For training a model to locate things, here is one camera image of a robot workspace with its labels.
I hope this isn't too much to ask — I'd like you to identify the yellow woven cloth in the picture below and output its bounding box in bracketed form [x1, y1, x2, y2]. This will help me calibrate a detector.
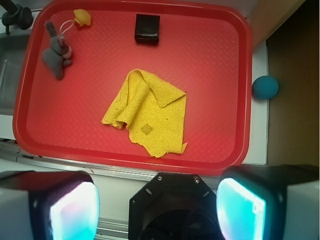
[101, 69, 188, 158]

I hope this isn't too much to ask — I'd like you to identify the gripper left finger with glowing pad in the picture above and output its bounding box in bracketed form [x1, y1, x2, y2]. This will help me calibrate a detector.
[0, 170, 100, 240]

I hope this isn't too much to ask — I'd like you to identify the yellow rubber duck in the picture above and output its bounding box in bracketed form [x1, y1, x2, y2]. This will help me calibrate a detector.
[73, 9, 92, 27]

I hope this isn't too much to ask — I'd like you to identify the blue textured ball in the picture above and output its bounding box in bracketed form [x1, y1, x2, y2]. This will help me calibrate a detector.
[252, 75, 279, 100]

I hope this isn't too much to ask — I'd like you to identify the black octagonal mount plate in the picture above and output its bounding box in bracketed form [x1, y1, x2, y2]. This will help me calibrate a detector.
[128, 173, 224, 240]

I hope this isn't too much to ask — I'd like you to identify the red plastic tray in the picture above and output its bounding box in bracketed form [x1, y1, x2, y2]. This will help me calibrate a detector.
[13, 0, 252, 176]

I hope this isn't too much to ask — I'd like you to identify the black square box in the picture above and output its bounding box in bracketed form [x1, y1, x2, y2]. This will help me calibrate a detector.
[134, 14, 161, 45]

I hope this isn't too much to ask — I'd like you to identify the black clamp knob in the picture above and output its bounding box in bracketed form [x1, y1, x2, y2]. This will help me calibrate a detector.
[0, 0, 34, 36]

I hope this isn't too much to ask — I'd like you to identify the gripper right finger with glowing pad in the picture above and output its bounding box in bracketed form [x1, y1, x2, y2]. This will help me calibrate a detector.
[216, 164, 320, 240]

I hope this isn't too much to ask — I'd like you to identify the grey plush bunny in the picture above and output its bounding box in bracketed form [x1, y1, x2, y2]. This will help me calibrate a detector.
[41, 20, 73, 80]

